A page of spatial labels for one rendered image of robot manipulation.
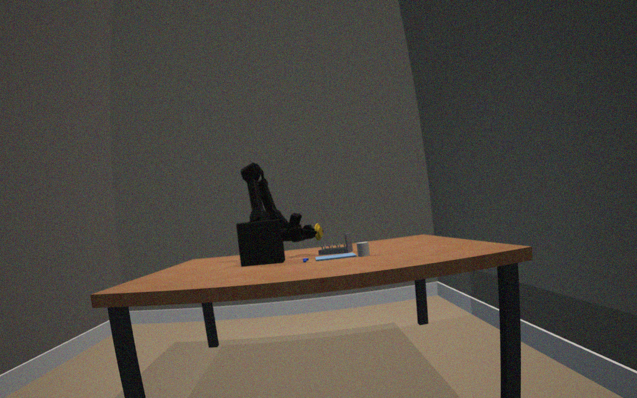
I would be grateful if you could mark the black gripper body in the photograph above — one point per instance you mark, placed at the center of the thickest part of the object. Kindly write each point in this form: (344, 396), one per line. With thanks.
(293, 234)

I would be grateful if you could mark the yellow plate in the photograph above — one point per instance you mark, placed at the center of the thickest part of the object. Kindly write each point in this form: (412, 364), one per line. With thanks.
(319, 234)

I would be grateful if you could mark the grey cylinder with white end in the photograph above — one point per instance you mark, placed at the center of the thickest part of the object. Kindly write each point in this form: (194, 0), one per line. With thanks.
(363, 249)

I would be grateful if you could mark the light blue mat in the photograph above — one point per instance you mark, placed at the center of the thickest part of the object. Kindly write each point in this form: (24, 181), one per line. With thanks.
(337, 256)

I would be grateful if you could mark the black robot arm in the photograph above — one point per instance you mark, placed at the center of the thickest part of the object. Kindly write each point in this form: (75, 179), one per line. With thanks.
(259, 192)

